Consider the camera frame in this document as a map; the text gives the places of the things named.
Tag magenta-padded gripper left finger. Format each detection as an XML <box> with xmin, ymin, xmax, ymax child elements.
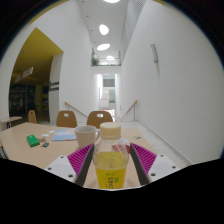
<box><xmin>44</xmin><ymin>143</ymin><xmax>95</xmax><ymax>188</ymax></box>

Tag small green box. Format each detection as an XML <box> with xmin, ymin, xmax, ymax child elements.
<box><xmin>26</xmin><ymin>134</ymin><xmax>41</xmax><ymax>148</ymax></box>

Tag wooden stair handrail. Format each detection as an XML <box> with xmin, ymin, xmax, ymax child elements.
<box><xmin>64</xmin><ymin>101</ymin><xmax>88</xmax><ymax>118</ymax></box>
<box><xmin>119</xmin><ymin>99</ymin><xmax>139</xmax><ymax>122</ymax></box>

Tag small wooden side table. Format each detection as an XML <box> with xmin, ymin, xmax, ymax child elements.
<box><xmin>0</xmin><ymin>115</ymin><xmax>23</xmax><ymax>129</ymax></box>

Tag green potted plant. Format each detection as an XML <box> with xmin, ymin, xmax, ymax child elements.
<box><xmin>91</xmin><ymin>55</ymin><xmax>100</xmax><ymax>67</ymax></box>

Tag group of oval ceiling lights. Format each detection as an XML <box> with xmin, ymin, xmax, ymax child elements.
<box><xmin>96</xmin><ymin>0</ymin><xmax>121</xmax><ymax>63</ymax></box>

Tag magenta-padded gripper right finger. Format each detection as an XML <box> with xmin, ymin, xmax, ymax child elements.
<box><xmin>129</xmin><ymin>142</ymin><xmax>181</xmax><ymax>187</ymax></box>

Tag white hanging sign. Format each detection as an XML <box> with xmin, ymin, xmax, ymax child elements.
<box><xmin>14</xmin><ymin>66</ymin><xmax>35</xmax><ymax>84</ymax></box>

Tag light blue booklet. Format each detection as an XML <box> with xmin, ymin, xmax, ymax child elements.
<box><xmin>51</xmin><ymin>129</ymin><xmax>78</xmax><ymax>142</ymax></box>

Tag clear bottle with yellow drink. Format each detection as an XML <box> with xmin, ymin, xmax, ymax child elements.
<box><xmin>92</xmin><ymin>121</ymin><xmax>130</xmax><ymax>190</ymax></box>

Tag cream ceramic mug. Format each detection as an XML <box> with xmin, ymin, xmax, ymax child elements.
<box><xmin>73</xmin><ymin>125</ymin><xmax>101</xmax><ymax>149</ymax></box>

